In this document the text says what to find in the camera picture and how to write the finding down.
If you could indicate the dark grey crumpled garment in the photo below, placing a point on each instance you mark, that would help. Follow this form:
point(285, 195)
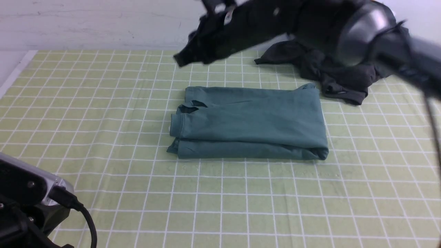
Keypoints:
point(347, 83)

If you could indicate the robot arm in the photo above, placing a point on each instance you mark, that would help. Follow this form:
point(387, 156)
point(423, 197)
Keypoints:
point(350, 31)

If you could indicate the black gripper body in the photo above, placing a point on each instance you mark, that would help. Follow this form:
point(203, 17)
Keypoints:
point(20, 230)
point(228, 28)

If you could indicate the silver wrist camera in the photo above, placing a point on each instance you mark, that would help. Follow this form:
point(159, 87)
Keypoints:
point(27, 184)

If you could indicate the green checkered tablecloth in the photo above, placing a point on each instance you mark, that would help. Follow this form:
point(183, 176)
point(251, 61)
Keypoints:
point(100, 120)

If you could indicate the green long-sleeved shirt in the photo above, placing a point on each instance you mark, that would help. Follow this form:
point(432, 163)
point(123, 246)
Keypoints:
point(233, 122)

